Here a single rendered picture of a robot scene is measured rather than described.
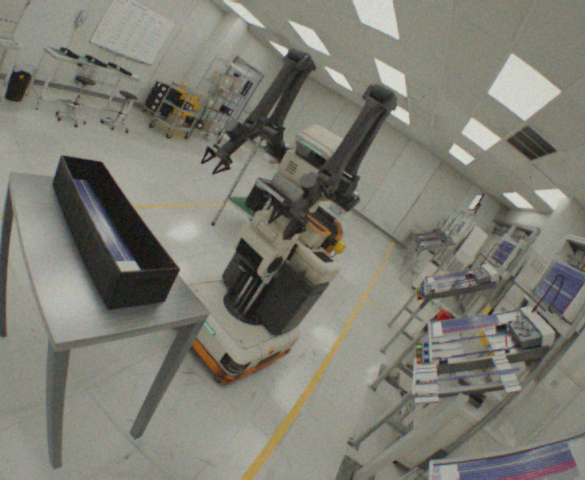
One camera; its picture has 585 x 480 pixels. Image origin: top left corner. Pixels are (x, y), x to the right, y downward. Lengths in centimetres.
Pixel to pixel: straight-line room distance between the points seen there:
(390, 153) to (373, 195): 145
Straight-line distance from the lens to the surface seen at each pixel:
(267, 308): 191
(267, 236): 156
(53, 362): 74
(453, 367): 187
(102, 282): 79
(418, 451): 223
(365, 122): 118
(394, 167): 1052
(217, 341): 174
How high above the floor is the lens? 133
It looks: 17 degrees down
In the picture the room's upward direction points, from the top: 33 degrees clockwise
